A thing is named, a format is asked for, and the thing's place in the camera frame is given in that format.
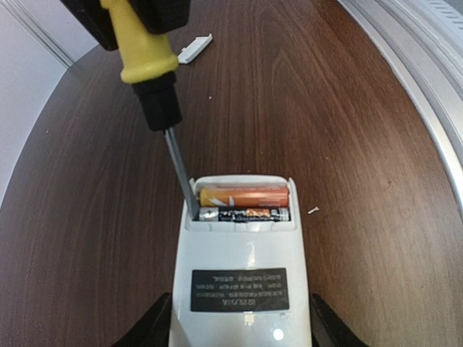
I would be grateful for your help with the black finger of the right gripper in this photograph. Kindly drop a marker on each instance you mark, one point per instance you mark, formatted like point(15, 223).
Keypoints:
point(95, 19)
point(162, 16)

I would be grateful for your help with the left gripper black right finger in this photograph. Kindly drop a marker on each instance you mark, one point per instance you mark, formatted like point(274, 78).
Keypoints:
point(328, 329)

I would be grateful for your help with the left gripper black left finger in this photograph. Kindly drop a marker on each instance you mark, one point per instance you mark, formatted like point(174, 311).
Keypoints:
point(152, 329)

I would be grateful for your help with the yellow handled screwdriver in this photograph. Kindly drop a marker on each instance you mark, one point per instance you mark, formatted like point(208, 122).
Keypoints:
point(149, 66)

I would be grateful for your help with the white battery cover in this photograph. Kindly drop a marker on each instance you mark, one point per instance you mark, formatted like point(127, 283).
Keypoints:
point(194, 49)

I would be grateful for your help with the white red remote control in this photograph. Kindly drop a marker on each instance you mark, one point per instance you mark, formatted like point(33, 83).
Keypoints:
point(241, 284)

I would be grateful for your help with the black orange battery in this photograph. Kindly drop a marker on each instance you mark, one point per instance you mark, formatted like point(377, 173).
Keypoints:
point(244, 214)

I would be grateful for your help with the right aluminium frame post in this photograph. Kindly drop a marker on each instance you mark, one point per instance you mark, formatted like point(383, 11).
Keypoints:
point(37, 31)

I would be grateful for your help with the front aluminium rail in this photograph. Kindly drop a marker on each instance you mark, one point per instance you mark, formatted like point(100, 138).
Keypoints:
point(422, 43)

